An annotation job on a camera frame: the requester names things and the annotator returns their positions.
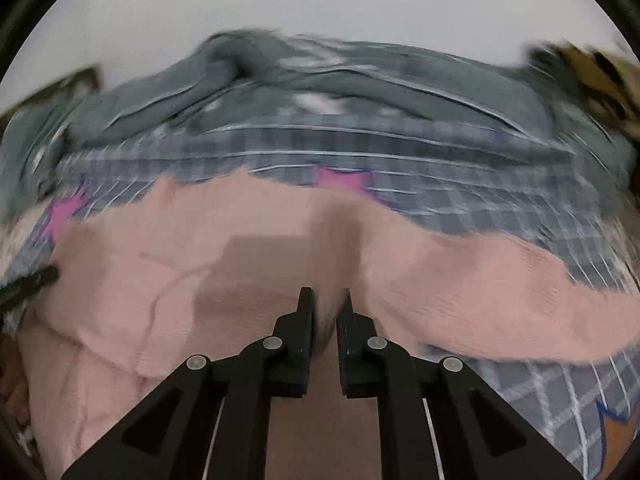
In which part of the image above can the grey-green fleece quilt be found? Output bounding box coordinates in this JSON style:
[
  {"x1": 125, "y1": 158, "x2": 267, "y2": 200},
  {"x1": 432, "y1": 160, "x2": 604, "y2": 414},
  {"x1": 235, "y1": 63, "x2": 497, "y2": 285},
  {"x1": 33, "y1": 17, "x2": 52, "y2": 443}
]
[{"x1": 1, "y1": 29, "x2": 636, "y2": 222}]

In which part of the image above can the brown patterned clothes pile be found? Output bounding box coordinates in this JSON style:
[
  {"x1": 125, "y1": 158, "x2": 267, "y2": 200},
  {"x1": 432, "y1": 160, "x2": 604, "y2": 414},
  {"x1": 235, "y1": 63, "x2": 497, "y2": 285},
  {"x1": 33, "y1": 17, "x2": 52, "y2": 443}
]
[{"x1": 529, "y1": 44, "x2": 639, "y2": 141}]

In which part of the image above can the person's left hand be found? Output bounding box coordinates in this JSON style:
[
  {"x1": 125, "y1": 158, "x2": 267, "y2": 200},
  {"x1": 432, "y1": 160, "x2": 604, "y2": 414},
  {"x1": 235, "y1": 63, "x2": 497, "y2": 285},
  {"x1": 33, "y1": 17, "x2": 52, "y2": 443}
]
[{"x1": 1, "y1": 334, "x2": 30, "y2": 426}]

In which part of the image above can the grey checked star blanket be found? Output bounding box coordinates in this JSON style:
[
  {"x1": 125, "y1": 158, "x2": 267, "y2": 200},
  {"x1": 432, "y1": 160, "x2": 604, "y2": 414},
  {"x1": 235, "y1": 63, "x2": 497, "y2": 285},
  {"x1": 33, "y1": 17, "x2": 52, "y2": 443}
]
[{"x1": 26, "y1": 114, "x2": 639, "y2": 479}]

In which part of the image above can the floral bed sheet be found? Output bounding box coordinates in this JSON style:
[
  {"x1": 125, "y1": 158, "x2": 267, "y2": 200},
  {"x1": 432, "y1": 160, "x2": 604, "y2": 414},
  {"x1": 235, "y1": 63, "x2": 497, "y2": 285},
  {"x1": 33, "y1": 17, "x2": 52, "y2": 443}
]
[{"x1": 1, "y1": 200, "x2": 49, "y2": 283}]

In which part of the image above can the pink knit sweater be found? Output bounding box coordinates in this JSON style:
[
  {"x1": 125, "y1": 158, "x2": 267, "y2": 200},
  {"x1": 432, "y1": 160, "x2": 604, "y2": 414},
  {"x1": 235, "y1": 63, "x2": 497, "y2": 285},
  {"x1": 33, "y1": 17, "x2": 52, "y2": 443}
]
[{"x1": 18, "y1": 171, "x2": 639, "y2": 479}]

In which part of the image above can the dark wooden headboard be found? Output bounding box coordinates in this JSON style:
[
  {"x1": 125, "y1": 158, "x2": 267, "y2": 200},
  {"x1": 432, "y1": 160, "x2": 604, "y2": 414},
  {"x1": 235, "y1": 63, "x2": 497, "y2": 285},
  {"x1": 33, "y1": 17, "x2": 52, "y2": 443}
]
[{"x1": 1, "y1": 64, "x2": 102, "y2": 116}]

